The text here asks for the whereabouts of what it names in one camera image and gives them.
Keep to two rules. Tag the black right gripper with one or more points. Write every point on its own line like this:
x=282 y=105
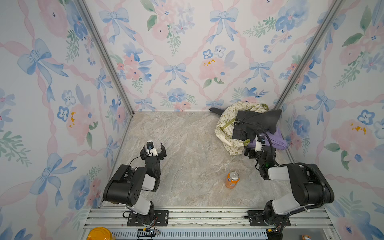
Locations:
x=252 y=152

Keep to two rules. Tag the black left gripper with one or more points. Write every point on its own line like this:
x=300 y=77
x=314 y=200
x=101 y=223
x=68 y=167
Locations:
x=159 y=154

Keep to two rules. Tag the purple cloth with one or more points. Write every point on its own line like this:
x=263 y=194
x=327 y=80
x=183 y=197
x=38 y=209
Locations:
x=277 y=140

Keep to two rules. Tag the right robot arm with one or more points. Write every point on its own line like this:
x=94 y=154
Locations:
x=309 y=189

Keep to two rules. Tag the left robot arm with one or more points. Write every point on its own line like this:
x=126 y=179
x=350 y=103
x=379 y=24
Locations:
x=126 y=185

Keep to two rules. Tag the dark grey cloth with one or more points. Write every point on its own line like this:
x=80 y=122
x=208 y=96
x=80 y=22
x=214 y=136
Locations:
x=250 y=124

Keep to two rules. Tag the cream floral cloth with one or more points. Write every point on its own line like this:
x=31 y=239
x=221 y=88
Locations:
x=225 y=126

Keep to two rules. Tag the orange soda can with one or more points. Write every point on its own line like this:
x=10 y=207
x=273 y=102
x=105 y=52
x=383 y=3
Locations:
x=232 y=180

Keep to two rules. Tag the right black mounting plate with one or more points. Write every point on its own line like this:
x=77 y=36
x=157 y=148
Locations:
x=258 y=218

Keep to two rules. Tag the black mounting plate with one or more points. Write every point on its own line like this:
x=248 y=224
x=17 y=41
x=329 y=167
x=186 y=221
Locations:
x=157 y=218
x=258 y=218

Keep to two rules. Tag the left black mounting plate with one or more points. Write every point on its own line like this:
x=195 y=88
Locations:
x=157 y=218

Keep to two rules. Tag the yellow round object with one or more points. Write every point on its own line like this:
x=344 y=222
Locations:
x=100 y=233

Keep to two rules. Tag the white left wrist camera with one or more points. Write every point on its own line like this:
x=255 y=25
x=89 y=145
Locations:
x=151 y=150

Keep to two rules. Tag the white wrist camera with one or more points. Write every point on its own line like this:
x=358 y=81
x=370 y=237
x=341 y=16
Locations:
x=151 y=150
x=259 y=143

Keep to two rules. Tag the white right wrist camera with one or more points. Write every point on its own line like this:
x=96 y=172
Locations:
x=259 y=143

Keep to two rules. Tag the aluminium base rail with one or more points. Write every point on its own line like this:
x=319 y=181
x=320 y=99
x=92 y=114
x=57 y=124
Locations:
x=217 y=223

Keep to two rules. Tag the left aluminium corner post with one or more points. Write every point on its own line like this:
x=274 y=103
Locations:
x=102 y=50

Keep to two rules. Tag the aluminium corner post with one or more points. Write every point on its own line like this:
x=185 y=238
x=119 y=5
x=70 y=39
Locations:
x=321 y=31
x=102 y=50

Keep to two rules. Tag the right aluminium corner post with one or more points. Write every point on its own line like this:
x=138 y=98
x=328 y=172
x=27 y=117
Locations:
x=321 y=31

